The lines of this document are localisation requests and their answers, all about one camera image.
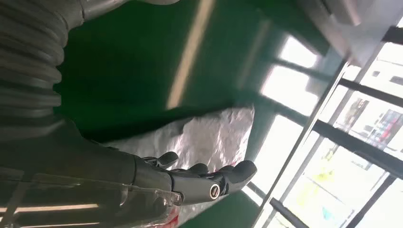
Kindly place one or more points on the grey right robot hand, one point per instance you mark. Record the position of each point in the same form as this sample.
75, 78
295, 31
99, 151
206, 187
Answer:
78, 170

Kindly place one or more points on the metal window frame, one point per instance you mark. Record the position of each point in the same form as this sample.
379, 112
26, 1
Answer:
355, 143

